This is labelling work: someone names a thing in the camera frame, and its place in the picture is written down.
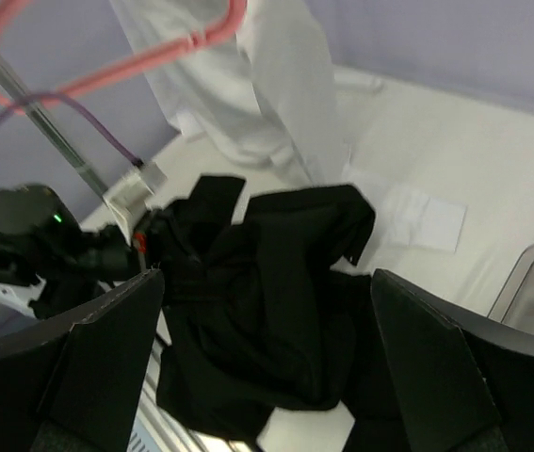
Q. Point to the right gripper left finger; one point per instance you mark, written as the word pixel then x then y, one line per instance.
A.
pixel 72 382

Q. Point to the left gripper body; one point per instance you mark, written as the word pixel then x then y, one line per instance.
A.
pixel 153 240

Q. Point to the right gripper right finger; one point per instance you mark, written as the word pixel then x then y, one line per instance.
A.
pixel 430 375

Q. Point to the black shirt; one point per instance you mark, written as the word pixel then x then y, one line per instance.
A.
pixel 258 316

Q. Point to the white shirt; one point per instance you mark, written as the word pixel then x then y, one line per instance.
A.
pixel 266 97

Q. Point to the pink hanger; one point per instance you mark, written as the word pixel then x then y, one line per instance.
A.
pixel 78 47

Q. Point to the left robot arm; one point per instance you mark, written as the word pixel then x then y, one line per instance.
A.
pixel 42 244

